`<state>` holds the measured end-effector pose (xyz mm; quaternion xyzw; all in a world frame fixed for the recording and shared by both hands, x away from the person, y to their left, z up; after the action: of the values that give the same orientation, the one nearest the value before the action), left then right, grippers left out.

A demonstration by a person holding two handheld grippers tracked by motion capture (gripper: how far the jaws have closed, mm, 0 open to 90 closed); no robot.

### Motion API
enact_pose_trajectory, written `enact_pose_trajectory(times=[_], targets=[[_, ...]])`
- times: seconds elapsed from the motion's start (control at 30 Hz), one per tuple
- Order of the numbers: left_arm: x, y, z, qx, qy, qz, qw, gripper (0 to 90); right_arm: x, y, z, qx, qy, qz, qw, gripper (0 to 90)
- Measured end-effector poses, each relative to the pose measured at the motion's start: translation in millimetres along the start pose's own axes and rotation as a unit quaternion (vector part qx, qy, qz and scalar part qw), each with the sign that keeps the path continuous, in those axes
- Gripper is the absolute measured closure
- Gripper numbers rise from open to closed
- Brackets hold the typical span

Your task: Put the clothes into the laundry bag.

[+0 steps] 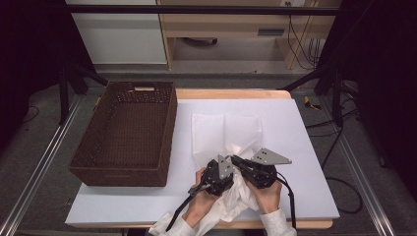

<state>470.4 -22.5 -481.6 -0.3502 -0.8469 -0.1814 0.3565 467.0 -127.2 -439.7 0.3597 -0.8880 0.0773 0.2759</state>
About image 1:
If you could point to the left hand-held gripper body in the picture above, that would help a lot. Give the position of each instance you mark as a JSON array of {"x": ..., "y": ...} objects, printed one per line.
[{"x": 216, "y": 180}]

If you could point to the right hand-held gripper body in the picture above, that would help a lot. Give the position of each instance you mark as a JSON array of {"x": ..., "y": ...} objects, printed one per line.
[{"x": 262, "y": 175}]

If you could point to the white garment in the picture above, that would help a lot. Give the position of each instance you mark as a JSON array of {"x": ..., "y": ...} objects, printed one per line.
[{"x": 236, "y": 196}]

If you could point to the white mesh laundry bag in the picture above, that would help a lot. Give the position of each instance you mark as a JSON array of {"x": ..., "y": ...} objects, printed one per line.
[{"x": 209, "y": 134}]

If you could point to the brown woven basket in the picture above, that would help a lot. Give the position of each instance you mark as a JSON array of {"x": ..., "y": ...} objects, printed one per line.
[{"x": 131, "y": 131}]

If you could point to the person's right hand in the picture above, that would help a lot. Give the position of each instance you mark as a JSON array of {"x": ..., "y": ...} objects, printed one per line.
[{"x": 267, "y": 196}]

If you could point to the pale grey table mat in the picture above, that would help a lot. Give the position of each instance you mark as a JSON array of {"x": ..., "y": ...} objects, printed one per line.
[{"x": 295, "y": 131}]

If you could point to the yellow and black tool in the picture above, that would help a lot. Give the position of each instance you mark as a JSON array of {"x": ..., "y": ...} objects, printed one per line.
[{"x": 309, "y": 104}]

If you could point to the black metal stand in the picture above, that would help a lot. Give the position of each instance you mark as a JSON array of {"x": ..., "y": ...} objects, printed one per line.
[
  {"x": 336, "y": 95},
  {"x": 64, "y": 91}
]

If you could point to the light wooden desk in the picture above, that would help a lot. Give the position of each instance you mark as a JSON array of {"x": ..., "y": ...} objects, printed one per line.
[{"x": 226, "y": 23}]

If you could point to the black curtain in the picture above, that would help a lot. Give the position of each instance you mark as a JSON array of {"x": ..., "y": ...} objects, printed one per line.
[
  {"x": 32, "y": 49},
  {"x": 387, "y": 82}
]

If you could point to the white cabinet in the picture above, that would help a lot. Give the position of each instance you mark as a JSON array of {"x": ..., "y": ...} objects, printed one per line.
[{"x": 118, "y": 39}]

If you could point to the aluminium floor rail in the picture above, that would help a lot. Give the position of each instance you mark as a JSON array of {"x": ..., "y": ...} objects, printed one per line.
[
  {"x": 39, "y": 157},
  {"x": 364, "y": 183}
]

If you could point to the black horizontal frame bar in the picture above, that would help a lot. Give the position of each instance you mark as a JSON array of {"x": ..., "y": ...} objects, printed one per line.
[{"x": 196, "y": 10}]

